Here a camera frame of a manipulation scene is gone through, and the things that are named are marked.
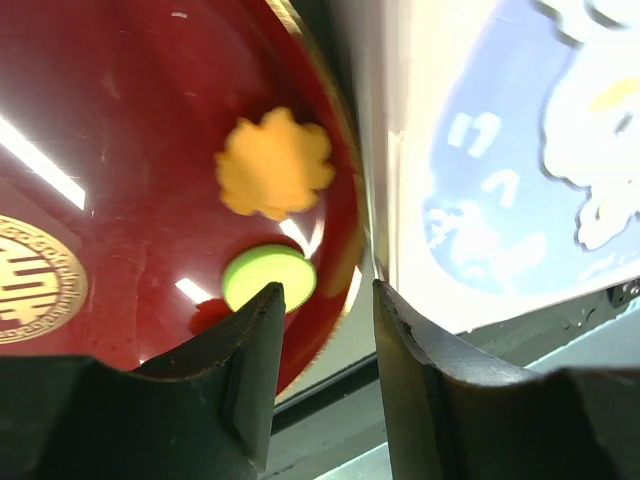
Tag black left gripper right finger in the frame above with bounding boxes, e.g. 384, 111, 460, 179
373, 280, 639, 479

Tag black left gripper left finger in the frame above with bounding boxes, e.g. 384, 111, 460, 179
1, 283, 285, 479

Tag silver tin lid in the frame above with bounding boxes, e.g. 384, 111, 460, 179
386, 1, 639, 333

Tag cookie tin with paper cups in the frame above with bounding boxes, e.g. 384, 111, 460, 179
328, 1, 397, 284

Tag green sandwich cookie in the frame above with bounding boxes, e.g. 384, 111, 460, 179
222, 244, 317, 313

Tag red round lacquer tray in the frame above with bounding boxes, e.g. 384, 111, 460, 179
1, 1, 364, 392

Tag orange flower cookie right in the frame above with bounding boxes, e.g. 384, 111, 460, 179
215, 107, 335, 222

